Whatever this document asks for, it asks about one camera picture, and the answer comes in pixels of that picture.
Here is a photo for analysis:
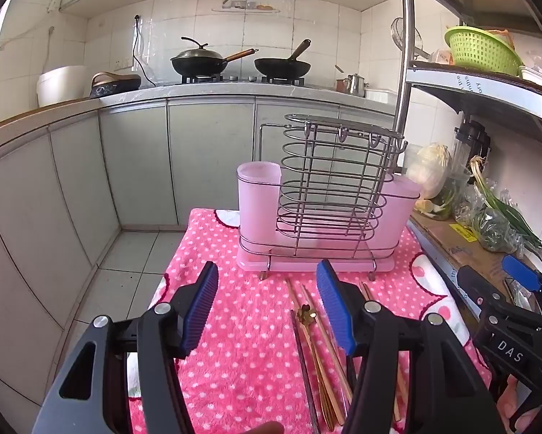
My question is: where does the right hand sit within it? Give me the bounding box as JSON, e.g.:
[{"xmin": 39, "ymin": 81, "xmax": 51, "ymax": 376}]
[{"xmin": 496, "ymin": 379, "xmax": 541, "ymax": 433}]

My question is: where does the green onions bag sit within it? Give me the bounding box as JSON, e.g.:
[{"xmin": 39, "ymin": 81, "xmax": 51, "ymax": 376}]
[{"xmin": 453, "ymin": 155, "xmax": 542, "ymax": 257}]

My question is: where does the cardboard sheet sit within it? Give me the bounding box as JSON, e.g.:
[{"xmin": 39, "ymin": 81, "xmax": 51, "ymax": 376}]
[{"xmin": 408, "ymin": 212, "xmax": 512, "ymax": 302}]

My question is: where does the napa cabbage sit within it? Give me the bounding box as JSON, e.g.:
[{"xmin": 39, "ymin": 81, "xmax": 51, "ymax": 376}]
[{"xmin": 406, "ymin": 143, "xmax": 451, "ymax": 199}]

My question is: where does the dark metal chopstick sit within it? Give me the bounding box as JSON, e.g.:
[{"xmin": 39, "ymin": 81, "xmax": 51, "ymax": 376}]
[{"xmin": 290, "ymin": 310, "xmax": 321, "ymax": 434}]

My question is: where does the pink cup right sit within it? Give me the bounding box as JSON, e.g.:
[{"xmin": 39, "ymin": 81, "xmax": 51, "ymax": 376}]
[{"xmin": 369, "ymin": 175, "xmax": 421, "ymax": 252}]

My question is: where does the pink cup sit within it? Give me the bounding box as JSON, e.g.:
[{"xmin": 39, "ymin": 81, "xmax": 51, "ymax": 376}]
[
  {"xmin": 369, "ymin": 175, "xmax": 421, "ymax": 252},
  {"xmin": 236, "ymin": 162, "xmax": 282, "ymax": 252}
]

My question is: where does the pink polka dot blanket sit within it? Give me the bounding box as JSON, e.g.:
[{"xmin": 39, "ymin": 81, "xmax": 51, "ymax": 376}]
[{"xmin": 128, "ymin": 207, "xmax": 494, "ymax": 434}]

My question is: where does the gold flower spoon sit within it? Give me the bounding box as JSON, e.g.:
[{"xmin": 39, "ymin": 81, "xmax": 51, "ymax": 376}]
[{"xmin": 297, "ymin": 305, "xmax": 337, "ymax": 432}]

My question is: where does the metal shelf rack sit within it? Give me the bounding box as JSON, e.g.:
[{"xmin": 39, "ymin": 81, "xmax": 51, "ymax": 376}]
[{"xmin": 393, "ymin": 0, "xmax": 542, "ymax": 143}]

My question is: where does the pink drip tray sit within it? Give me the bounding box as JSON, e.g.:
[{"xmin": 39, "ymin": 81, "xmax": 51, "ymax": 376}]
[{"xmin": 236, "ymin": 232, "xmax": 398, "ymax": 272}]

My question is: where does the green plastic basket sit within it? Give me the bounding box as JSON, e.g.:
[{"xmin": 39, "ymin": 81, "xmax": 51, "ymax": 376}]
[{"xmin": 444, "ymin": 26, "xmax": 523, "ymax": 76}]

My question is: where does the metal kettle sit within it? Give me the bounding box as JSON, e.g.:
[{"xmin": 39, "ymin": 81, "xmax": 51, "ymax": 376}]
[{"xmin": 334, "ymin": 65, "xmax": 368, "ymax": 98}]

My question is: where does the pink cup left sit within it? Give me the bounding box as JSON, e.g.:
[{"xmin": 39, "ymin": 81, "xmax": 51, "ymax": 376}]
[{"xmin": 236, "ymin": 162, "xmax": 282, "ymax": 252}]

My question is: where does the gas stove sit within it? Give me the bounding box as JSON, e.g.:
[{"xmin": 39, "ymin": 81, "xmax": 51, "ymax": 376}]
[{"xmin": 181, "ymin": 73, "xmax": 305, "ymax": 87}]

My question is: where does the black frying pan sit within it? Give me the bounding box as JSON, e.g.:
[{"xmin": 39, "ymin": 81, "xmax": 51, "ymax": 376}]
[{"xmin": 254, "ymin": 38, "xmax": 311, "ymax": 80}]

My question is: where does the black induction cooker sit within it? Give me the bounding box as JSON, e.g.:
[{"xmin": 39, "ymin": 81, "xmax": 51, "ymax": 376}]
[{"xmin": 89, "ymin": 72, "xmax": 141, "ymax": 99}]

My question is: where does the white rice cooker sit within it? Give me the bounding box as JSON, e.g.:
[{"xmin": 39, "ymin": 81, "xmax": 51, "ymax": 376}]
[{"xmin": 37, "ymin": 66, "xmax": 86, "ymax": 107}]

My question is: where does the black wok with lid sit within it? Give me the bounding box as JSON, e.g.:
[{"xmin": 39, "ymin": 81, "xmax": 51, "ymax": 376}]
[{"xmin": 171, "ymin": 36, "xmax": 257, "ymax": 78}]

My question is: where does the metal wire utensil rack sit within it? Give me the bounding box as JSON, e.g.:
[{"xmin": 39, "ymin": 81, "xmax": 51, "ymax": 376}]
[{"xmin": 238, "ymin": 114, "xmax": 409, "ymax": 282}]

